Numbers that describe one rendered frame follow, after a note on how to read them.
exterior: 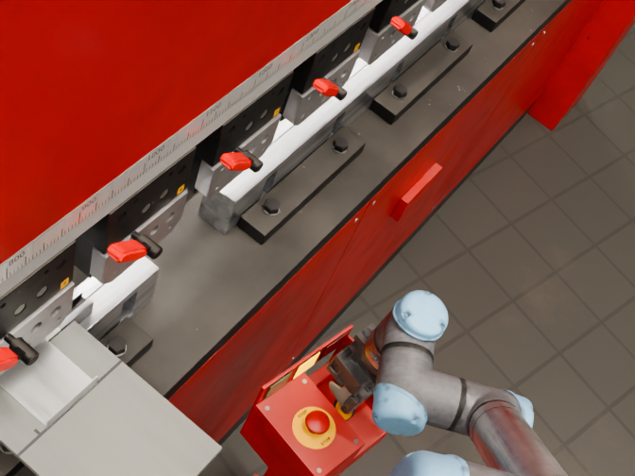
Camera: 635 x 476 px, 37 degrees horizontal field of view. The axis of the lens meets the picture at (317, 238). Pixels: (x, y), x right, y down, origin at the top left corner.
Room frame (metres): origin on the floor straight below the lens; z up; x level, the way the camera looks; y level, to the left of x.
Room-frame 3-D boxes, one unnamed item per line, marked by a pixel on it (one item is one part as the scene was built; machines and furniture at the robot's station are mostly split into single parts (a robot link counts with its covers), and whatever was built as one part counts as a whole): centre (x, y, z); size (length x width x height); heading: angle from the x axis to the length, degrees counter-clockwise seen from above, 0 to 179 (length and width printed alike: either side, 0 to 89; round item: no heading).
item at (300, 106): (1.06, 0.12, 1.18); 0.15 x 0.09 x 0.17; 163
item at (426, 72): (1.46, -0.05, 0.89); 0.30 x 0.05 x 0.03; 163
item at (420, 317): (0.79, -0.18, 1.03); 0.09 x 0.08 x 0.11; 10
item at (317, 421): (0.71, -0.12, 0.79); 0.04 x 0.04 x 0.04
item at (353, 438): (0.76, -0.14, 0.75); 0.20 x 0.16 x 0.18; 152
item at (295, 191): (1.07, 0.06, 0.89); 0.30 x 0.05 x 0.03; 163
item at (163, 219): (0.68, 0.24, 1.18); 0.15 x 0.09 x 0.17; 163
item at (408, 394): (0.70, -0.21, 1.03); 0.11 x 0.11 x 0.08; 10
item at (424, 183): (1.45, -0.16, 0.59); 0.15 x 0.02 x 0.07; 163
